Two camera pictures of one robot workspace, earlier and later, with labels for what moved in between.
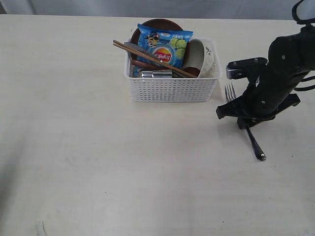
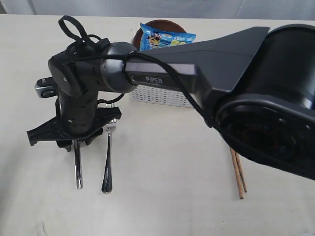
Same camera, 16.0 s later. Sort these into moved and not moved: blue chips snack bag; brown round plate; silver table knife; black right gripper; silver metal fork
Moved: black right gripper; silver table knife; silver metal fork
Not moved: blue chips snack bag; brown round plate
